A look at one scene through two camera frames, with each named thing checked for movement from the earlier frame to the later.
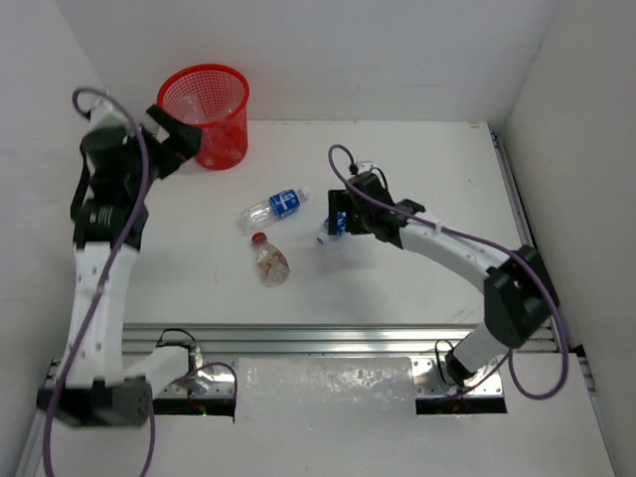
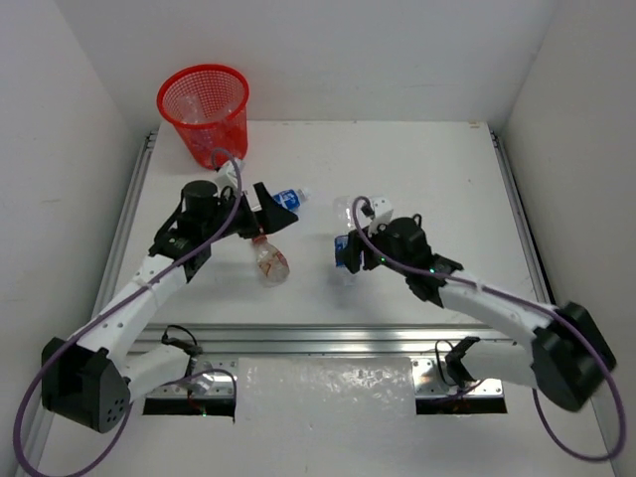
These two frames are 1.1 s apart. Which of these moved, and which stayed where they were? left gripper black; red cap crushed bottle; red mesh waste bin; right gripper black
Moved: left gripper black; right gripper black
Stayed: red mesh waste bin; red cap crushed bottle
